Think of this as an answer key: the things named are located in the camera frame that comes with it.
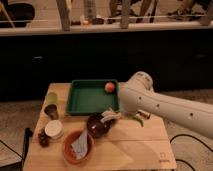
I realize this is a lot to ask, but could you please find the white black brush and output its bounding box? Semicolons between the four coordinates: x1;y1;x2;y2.
98;110;121;129

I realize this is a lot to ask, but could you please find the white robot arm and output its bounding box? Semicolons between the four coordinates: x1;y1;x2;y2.
119;71;213;139

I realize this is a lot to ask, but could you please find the green plastic tray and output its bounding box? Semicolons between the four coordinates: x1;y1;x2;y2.
66;79;119;116

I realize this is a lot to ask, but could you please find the orange ball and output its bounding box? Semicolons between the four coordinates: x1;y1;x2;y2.
105;82;115;93

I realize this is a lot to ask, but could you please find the dark red bowl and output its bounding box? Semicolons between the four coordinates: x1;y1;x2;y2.
86;114;115;138

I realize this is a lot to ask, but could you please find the small wooden box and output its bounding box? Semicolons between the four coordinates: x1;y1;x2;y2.
138;111;151;119

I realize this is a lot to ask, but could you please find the light green cup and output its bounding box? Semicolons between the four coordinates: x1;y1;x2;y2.
45;92;58;105

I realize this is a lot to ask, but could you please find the orange bowl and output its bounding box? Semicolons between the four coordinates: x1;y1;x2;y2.
62;129;94;164

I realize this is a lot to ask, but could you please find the grey folded cloth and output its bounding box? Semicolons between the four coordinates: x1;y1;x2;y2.
71;130;88;160

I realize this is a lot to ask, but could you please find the dark grape bunch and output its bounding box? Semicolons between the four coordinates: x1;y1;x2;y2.
38;129;49;147

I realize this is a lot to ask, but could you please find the black floor cable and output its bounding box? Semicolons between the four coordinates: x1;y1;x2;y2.
169;133;213;171

